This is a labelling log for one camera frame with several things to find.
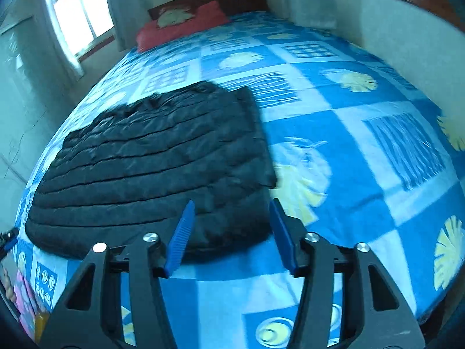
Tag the bed with blue patterned sheet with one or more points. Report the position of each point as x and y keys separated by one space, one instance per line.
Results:
x=363 y=91

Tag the red pillow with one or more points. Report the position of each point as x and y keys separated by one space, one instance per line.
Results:
x=214 y=16

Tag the floral pink blanket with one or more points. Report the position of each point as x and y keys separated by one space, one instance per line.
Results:
x=23 y=298

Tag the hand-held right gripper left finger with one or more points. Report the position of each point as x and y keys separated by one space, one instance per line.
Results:
x=180 y=240

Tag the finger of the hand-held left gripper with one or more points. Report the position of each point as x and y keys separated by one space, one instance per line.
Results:
x=11 y=241

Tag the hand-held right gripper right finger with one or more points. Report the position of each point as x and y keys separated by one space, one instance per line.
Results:
x=285 y=236

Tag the narrow grey curtain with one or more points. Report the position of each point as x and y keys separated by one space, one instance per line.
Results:
x=67 y=54

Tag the black puffer jacket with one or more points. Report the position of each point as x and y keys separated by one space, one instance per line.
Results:
x=145 y=160

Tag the printed cream cushion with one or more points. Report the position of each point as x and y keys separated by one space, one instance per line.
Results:
x=176 y=18

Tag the glass door wardrobe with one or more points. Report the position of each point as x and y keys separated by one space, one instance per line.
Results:
x=18 y=80

